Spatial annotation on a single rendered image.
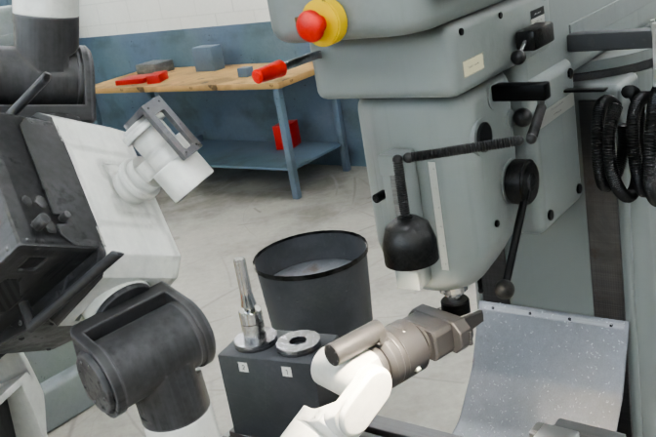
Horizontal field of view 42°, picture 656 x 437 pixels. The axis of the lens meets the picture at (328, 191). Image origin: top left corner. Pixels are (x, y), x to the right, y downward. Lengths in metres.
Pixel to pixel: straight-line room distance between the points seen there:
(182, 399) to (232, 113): 6.49
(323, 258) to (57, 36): 2.60
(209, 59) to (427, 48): 5.98
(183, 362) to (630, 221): 0.93
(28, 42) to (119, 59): 7.15
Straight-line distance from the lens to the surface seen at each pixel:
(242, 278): 1.71
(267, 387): 1.74
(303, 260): 3.72
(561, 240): 1.73
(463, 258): 1.28
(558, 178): 1.47
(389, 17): 1.06
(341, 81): 1.24
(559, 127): 1.46
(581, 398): 1.79
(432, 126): 1.22
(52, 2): 1.25
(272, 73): 1.15
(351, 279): 3.34
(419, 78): 1.17
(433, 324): 1.37
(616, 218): 1.67
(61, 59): 1.26
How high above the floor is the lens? 1.88
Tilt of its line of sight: 17 degrees down
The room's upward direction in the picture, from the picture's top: 10 degrees counter-clockwise
